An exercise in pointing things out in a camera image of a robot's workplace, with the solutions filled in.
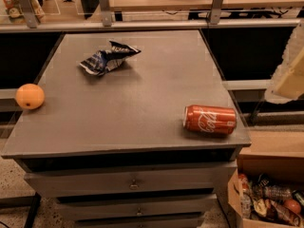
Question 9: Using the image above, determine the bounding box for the metal railing post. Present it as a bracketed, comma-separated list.
[208, 0, 223, 25]
[99, 0, 112, 27]
[18, 0, 40, 29]

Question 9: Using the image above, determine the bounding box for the top drawer metal handle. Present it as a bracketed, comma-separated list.
[129, 180, 139, 190]

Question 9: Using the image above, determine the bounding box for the metal railing post right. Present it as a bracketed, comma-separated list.
[208, 0, 223, 25]

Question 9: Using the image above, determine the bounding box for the grey drawer cabinet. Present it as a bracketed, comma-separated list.
[3, 30, 250, 228]

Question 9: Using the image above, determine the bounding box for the drawer metal handle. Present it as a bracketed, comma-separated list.
[136, 208, 143, 217]
[129, 180, 139, 190]

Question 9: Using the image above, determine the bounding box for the metal railing post middle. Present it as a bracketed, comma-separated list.
[99, 0, 112, 27]

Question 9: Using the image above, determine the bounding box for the red coke can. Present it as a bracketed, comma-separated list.
[182, 104, 237, 135]

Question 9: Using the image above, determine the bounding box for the clear plastic bottle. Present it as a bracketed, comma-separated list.
[253, 185, 292, 201]

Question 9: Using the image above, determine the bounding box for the crumpled blue chip bag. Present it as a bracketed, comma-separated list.
[79, 41, 141, 76]

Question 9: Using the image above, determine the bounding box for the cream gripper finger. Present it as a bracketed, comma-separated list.
[274, 47, 304, 100]

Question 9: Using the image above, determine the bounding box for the orange fruit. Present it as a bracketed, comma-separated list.
[15, 84, 45, 109]

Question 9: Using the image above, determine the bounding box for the cardboard box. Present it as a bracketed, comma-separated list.
[228, 156, 304, 228]

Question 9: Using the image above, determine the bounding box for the red apple in box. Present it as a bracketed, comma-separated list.
[283, 199, 301, 214]

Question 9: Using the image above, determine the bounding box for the brown snack packet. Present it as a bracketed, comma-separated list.
[254, 199, 303, 227]

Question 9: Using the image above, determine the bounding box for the metal railing post left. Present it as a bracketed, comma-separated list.
[18, 0, 40, 29]

